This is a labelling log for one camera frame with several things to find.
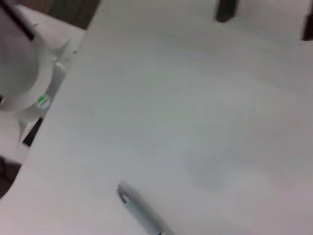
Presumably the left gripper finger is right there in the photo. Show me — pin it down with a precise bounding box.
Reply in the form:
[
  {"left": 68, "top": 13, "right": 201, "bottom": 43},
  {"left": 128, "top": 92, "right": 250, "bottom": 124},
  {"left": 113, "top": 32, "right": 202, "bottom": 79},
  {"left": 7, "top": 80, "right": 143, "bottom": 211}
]
[
  {"left": 215, "top": 0, "right": 238, "bottom": 24},
  {"left": 301, "top": 13, "right": 313, "bottom": 42}
]

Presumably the silver ballpoint pen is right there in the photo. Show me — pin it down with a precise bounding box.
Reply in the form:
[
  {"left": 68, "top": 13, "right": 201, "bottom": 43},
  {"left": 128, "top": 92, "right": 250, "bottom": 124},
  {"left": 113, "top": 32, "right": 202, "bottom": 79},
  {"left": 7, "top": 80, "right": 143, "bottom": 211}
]
[{"left": 116, "top": 180, "right": 175, "bottom": 235}]

